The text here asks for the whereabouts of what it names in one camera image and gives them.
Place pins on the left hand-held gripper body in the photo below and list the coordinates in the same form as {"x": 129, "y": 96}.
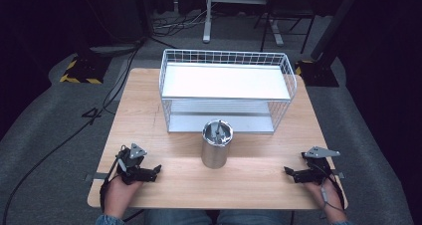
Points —
{"x": 130, "y": 162}

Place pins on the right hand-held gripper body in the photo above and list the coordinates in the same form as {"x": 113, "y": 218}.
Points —
{"x": 316, "y": 167}

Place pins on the silver metal cup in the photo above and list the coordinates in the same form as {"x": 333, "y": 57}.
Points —
{"x": 216, "y": 145}

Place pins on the person's right hand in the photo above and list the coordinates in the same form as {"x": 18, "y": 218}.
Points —
{"x": 326, "y": 198}

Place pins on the person's left hand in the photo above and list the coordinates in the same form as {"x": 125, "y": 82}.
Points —
{"x": 119, "y": 193}

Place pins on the grey tape strip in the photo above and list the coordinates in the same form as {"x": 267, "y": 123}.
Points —
{"x": 338, "y": 175}
{"x": 98, "y": 176}

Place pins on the person's legs in jeans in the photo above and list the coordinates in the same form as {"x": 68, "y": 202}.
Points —
{"x": 185, "y": 217}

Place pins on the black yellow striped stand base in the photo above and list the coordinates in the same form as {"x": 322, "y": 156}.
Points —
{"x": 316, "y": 74}
{"x": 84, "y": 70}

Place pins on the dark slanted stand pole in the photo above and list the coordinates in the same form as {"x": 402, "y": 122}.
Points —
{"x": 335, "y": 22}

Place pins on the black chair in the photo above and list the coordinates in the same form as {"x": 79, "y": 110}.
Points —
{"x": 288, "y": 9}

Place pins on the white desk frame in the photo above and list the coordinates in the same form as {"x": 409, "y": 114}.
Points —
{"x": 208, "y": 16}

